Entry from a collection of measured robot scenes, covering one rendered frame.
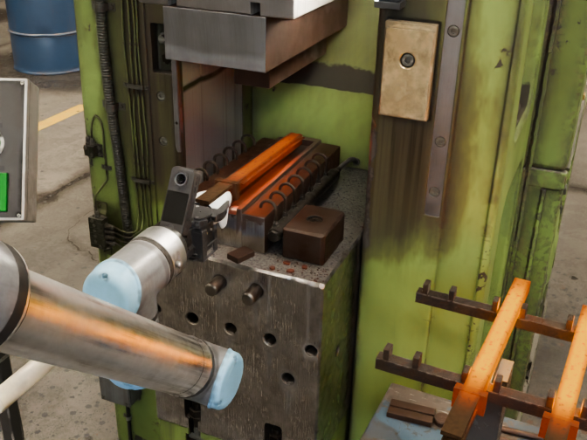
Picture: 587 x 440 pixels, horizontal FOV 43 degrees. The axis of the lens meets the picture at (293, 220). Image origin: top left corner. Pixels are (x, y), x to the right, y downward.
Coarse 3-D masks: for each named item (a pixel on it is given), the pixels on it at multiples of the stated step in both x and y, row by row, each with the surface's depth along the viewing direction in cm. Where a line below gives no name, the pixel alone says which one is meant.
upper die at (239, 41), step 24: (336, 0) 155; (168, 24) 133; (192, 24) 131; (216, 24) 129; (240, 24) 128; (264, 24) 126; (288, 24) 135; (312, 24) 145; (336, 24) 158; (168, 48) 135; (192, 48) 133; (216, 48) 131; (240, 48) 129; (264, 48) 128; (288, 48) 137
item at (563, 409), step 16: (576, 336) 117; (576, 352) 113; (576, 368) 110; (560, 384) 107; (576, 384) 107; (560, 400) 104; (576, 400) 104; (544, 416) 100; (560, 416) 100; (544, 432) 100; (560, 432) 96; (576, 432) 98
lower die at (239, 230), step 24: (264, 144) 180; (312, 144) 175; (288, 168) 162; (312, 168) 164; (264, 192) 152; (288, 192) 153; (240, 216) 144; (264, 216) 143; (240, 240) 146; (264, 240) 144
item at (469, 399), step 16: (512, 288) 129; (528, 288) 131; (512, 304) 125; (496, 320) 120; (512, 320) 121; (496, 336) 117; (480, 352) 113; (496, 352) 113; (480, 368) 109; (464, 384) 106; (480, 384) 106; (464, 400) 102; (480, 400) 103; (448, 416) 99; (464, 416) 99; (448, 432) 97; (464, 432) 97
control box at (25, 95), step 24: (0, 96) 147; (24, 96) 147; (0, 120) 147; (24, 120) 147; (24, 144) 147; (0, 168) 146; (24, 168) 147; (24, 192) 146; (0, 216) 146; (24, 216) 146
